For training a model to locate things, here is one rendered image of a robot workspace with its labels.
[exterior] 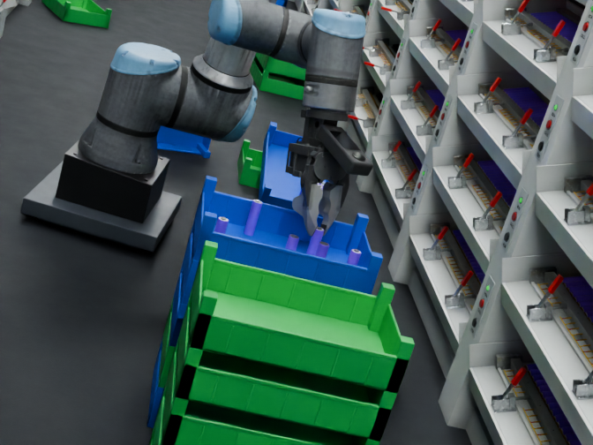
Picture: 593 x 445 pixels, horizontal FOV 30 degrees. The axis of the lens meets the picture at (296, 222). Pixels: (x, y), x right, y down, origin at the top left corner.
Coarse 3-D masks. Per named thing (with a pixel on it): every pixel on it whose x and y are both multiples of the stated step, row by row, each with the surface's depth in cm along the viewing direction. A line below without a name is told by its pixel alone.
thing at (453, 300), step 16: (416, 224) 279; (432, 224) 278; (448, 224) 278; (416, 240) 276; (432, 240) 275; (448, 240) 269; (464, 240) 269; (416, 256) 272; (432, 256) 264; (448, 256) 266; (464, 256) 262; (432, 272) 258; (448, 272) 257; (464, 272) 251; (480, 272) 252; (432, 288) 251; (448, 288) 249; (464, 288) 248; (448, 304) 239; (464, 304) 241; (448, 320) 234; (464, 320) 234; (448, 336) 235
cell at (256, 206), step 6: (252, 204) 192; (258, 204) 192; (252, 210) 192; (258, 210) 192; (252, 216) 192; (258, 216) 193; (246, 222) 193; (252, 222) 193; (246, 228) 193; (252, 228) 193; (246, 234) 194; (252, 234) 194
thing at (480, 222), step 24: (480, 144) 272; (432, 168) 274; (456, 168) 270; (480, 168) 265; (456, 192) 255; (480, 192) 254; (504, 192) 248; (456, 216) 248; (480, 216) 234; (504, 216) 234; (480, 240) 228; (480, 264) 227
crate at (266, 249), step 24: (216, 192) 194; (216, 216) 176; (240, 216) 196; (264, 216) 197; (288, 216) 197; (360, 216) 196; (216, 240) 177; (240, 240) 177; (264, 240) 194; (336, 240) 199; (360, 240) 198; (264, 264) 179; (288, 264) 179; (312, 264) 179; (336, 264) 180; (360, 264) 193; (360, 288) 181
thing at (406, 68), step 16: (432, 0) 329; (416, 16) 331; (432, 16) 331; (448, 16) 331; (400, 64) 336; (416, 64) 336; (384, 96) 347; (384, 112) 342; (384, 128) 343; (400, 128) 343; (368, 144) 353; (368, 176) 348; (368, 192) 350
